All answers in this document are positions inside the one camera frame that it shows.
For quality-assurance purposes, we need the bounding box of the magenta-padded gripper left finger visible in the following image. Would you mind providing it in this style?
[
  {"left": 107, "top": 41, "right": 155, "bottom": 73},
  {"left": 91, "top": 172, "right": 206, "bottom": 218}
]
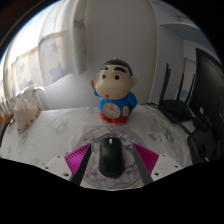
[{"left": 42, "top": 143, "right": 93, "bottom": 186}]

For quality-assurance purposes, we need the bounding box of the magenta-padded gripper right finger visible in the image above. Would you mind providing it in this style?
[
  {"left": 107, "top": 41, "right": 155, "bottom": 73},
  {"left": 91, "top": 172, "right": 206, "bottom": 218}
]
[{"left": 131, "top": 143, "right": 184, "bottom": 186}]

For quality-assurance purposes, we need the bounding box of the black computer mouse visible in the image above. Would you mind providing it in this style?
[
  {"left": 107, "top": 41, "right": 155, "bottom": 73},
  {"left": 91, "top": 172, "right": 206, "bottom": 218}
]
[{"left": 98, "top": 137, "right": 124, "bottom": 178}]

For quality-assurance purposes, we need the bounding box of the white cartoon-print tablecloth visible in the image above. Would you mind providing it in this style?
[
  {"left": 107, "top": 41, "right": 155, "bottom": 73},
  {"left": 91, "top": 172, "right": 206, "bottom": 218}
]
[{"left": 0, "top": 104, "right": 194, "bottom": 191}]

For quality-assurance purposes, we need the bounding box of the large white conch shell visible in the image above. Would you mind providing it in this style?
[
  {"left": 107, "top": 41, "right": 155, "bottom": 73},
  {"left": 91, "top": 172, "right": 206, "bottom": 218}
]
[{"left": 13, "top": 98, "right": 43, "bottom": 134}]

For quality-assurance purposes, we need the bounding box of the cartoon boy figure clock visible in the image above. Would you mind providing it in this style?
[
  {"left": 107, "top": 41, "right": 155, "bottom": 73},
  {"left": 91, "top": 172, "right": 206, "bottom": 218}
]
[{"left": 91, "top": 57, "right": 139, "bottom": 126}]

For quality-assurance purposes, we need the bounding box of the white star-print curtain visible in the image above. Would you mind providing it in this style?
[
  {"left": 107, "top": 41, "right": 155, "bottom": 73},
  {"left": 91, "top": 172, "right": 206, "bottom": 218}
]
[{"left": 2, "top": 0, "right": 88, "bottom": 98}]

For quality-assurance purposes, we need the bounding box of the white wall shelf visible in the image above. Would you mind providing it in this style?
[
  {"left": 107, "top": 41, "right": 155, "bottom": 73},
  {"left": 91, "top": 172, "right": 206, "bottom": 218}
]
[{"left": 159, "top": 21, "right": 210, "bottom": 45}]

